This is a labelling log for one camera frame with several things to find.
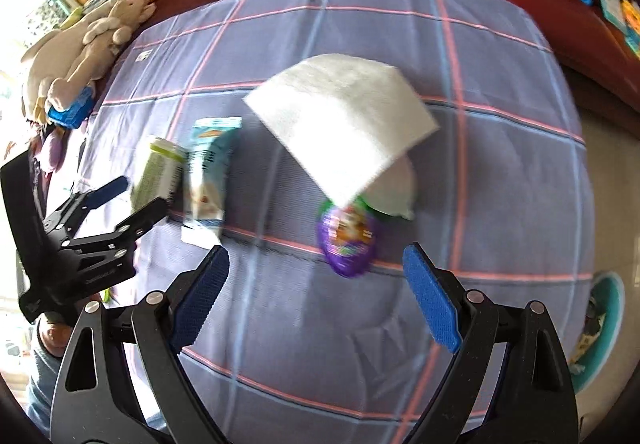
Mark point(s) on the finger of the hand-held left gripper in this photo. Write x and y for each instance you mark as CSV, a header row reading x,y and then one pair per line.
x,y
105,189
142,221

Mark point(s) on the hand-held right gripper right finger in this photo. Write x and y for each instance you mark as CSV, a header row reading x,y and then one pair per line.
x,y
432,299

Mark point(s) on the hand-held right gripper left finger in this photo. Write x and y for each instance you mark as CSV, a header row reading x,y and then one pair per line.
x,y
200,299

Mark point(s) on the green white food tub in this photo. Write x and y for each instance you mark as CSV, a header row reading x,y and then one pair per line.
x,y
157,174

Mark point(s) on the blue snack packet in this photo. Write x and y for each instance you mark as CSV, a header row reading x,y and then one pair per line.
x,y
210,174

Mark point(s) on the purple snack packet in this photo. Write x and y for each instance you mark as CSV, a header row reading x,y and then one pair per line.
x,y
345,239

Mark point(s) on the white round lid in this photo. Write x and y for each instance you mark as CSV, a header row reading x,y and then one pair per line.
x,y
397,189

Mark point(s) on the teal plastic bucket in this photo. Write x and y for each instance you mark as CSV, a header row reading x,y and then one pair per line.
x,y
602,324

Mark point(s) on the white paper towel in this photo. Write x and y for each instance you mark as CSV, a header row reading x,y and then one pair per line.
x,y
345,124

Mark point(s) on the person's left forearm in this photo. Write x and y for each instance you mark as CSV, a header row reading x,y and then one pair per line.
x,y
42,384

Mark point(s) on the person's left hand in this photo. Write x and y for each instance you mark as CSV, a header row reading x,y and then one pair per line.
x,y
56,333

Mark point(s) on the purple checkered tablecloth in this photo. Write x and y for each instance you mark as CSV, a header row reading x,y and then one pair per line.
x,y
310,334

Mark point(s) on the beige rabbit plush toy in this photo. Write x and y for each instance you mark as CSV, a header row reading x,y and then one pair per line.
x,y
100,44

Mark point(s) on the pile of colourful toys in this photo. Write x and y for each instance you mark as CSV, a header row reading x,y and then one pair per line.
x,y
631,26

